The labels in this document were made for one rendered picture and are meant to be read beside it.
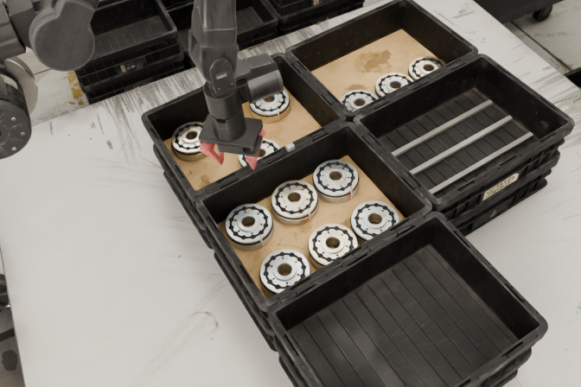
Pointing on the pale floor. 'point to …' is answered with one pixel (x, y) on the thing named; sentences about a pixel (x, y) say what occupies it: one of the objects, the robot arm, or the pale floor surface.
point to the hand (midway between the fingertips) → (237, 161)
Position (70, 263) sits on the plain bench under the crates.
